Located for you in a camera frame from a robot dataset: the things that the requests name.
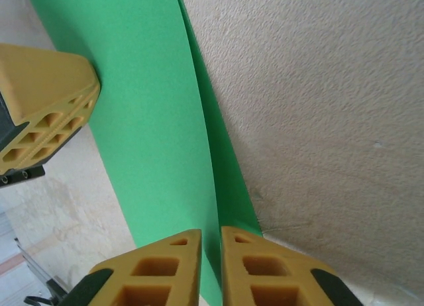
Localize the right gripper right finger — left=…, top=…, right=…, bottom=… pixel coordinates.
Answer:
left=221, top=225, right=364, bottom=306

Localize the wide aluminium mounting rail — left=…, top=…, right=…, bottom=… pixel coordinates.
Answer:
left=13, top=234, right=70, bottom=306

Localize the green paper sheet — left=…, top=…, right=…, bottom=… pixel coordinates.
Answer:
left=25, top=0, right=264, bottom=306

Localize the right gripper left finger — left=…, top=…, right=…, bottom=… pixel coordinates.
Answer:
left=68, top=229, right=203, bottom=306

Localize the translucent corrugated enclosure panel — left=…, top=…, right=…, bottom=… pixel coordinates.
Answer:
left=0, top=199, right=47, bottom=306

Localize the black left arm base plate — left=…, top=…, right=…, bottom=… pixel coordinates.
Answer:
left=46, top=276, right=76, bottom=303

